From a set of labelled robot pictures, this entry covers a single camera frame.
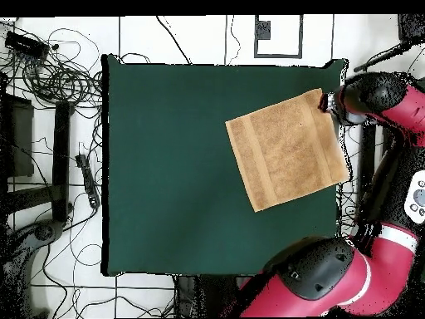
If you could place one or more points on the grey square frame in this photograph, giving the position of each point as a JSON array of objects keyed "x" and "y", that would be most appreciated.
[{"x": 255, "y": 46}]

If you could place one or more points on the orange terry towel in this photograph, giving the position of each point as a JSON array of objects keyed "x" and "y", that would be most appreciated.
[{"x": 285, "y": 149}]

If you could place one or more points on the long black bar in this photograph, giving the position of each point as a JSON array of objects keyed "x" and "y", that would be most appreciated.
[
  {"x": 61, "y": 159},
  {"x": 367, "y": 156}
]

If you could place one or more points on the black tripod rod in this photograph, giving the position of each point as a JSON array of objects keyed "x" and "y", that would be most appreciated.
[{"x": 375, "y": 59}]

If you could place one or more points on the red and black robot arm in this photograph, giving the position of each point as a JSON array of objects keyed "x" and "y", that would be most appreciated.
[{"x": 332, "y": 282}]

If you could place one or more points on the small black power strip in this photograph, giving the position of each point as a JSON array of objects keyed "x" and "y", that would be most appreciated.
[{"x": 88, "y": 179}]

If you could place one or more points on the black flat box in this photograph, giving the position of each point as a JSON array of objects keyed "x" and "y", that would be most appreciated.
[{"x": 20, "y": 139}]

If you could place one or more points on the black chair base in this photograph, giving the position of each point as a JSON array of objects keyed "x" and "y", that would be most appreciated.
[{"x": 44, "y": 232}]

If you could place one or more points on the dark green table cloth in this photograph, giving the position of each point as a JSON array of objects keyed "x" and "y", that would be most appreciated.
[{"x": 149, "y": 149}]

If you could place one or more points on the black speckled box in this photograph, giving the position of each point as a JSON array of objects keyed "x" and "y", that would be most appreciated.
[{"x": 411, "y": 28}]

